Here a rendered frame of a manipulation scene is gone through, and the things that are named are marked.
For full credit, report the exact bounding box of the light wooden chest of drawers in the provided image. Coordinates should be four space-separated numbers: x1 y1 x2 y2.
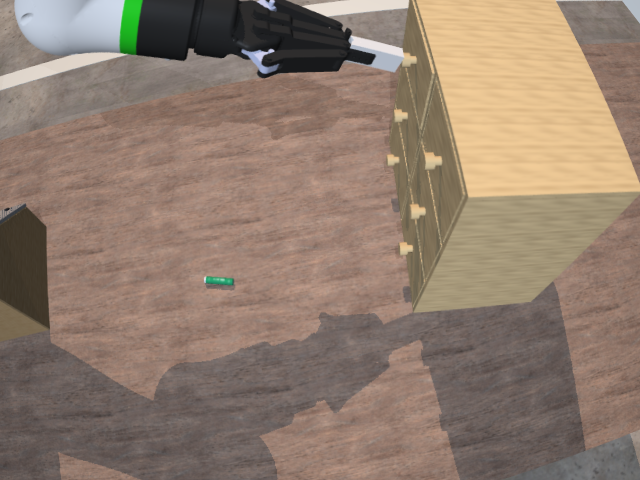
400 0 640 313

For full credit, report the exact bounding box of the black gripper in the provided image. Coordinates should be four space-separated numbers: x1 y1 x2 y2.
194 0 404 78

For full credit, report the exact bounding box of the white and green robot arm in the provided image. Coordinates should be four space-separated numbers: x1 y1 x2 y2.
14 0 204 61

